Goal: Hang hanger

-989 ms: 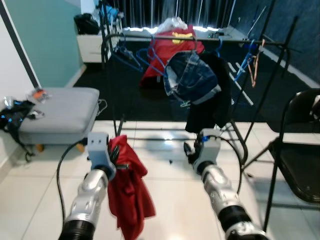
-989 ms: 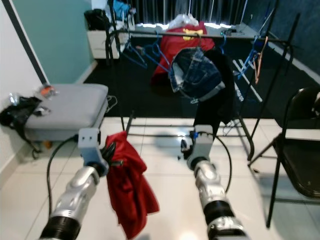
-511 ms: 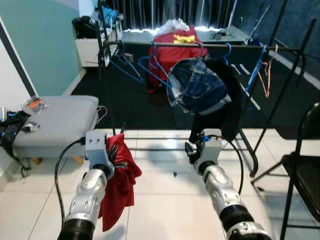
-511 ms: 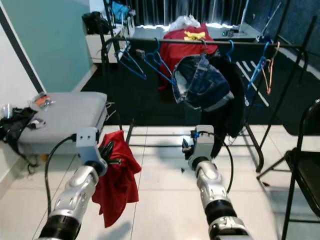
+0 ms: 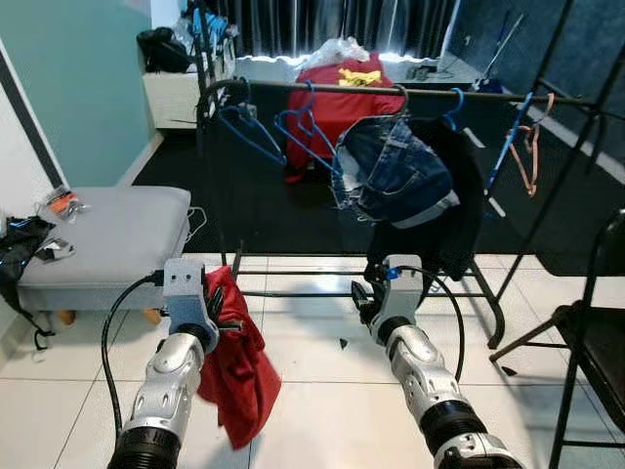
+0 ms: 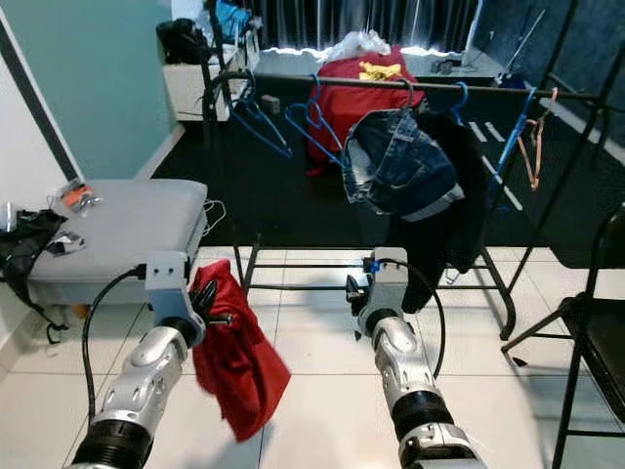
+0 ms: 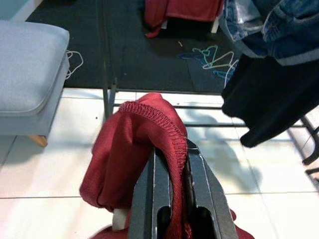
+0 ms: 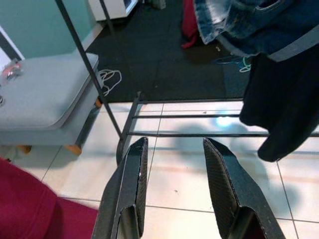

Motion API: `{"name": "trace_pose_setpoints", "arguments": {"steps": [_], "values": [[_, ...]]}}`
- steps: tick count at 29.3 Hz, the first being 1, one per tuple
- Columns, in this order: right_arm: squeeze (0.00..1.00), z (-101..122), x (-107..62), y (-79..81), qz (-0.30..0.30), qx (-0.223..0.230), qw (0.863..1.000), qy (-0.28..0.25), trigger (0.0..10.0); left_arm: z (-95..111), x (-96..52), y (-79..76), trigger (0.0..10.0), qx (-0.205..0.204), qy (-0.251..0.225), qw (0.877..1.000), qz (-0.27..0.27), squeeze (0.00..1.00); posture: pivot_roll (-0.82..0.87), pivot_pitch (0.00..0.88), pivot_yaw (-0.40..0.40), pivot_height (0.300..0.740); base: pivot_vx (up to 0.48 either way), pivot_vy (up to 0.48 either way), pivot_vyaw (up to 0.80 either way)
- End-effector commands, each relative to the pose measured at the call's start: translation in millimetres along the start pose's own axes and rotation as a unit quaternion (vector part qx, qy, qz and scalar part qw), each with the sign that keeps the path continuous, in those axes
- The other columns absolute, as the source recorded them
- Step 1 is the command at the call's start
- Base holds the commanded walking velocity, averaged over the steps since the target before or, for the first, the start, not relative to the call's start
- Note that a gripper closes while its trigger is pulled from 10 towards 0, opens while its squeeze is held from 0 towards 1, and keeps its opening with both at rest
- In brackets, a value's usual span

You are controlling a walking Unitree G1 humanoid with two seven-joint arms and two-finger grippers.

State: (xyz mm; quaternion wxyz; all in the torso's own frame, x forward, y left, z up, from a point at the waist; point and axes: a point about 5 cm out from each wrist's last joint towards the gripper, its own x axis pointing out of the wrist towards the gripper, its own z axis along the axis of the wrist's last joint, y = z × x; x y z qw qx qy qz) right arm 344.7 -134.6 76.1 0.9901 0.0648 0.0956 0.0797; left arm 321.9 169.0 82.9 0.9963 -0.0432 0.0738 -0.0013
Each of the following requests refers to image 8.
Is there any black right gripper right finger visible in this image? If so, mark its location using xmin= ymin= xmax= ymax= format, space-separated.
xmin=202 ymin=137 xmax=287 ymax=239

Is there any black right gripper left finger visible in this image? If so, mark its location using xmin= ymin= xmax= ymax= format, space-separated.
xmin=92 ymin=136 xmax=150 ymax=239

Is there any red fleece garment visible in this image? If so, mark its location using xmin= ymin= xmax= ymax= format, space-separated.
xmin=0 ymin=156 xmax=101 ymax=239

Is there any green clothes hanger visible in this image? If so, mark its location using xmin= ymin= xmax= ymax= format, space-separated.
xmin=239 ymin=56 xmax=253 ymax=74

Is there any blue plastic clothes hanger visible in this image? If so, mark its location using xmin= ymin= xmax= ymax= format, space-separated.
xmin=214 ymin=55 xmax=244 ymax=66

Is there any black hanging garment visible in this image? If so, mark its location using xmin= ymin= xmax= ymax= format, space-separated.
xmin=239 ymin=52 xmax=319 ymax=163

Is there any grey cushioned ottoman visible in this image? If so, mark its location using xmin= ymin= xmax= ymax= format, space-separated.
xmin=0 ymin=52 xmax=103 ymax=156

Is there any black metal clothes rack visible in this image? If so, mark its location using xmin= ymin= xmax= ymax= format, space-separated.
xmin=55 ymin=0 xmax=319 ymax=166

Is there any orange plastic packet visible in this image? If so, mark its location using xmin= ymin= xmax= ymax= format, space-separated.
xmin=2 ymin=58 xmax=23 ymax=81

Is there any blue denim garment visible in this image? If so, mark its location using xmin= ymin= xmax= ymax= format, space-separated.
xmin=194 ymin=0 xmax=319 ymax=62

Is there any red cover with yellow print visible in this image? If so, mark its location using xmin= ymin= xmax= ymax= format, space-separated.
xmin=181 ymin=0 xmax=200 ymax=49

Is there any white low cabinet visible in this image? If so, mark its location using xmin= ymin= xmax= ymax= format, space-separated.
xmin=88 ymin=0 xmax=138 ymax=22

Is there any white cord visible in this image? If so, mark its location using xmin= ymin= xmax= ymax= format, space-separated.
xmin=99 ymin=69 xmax=123 ymax=98

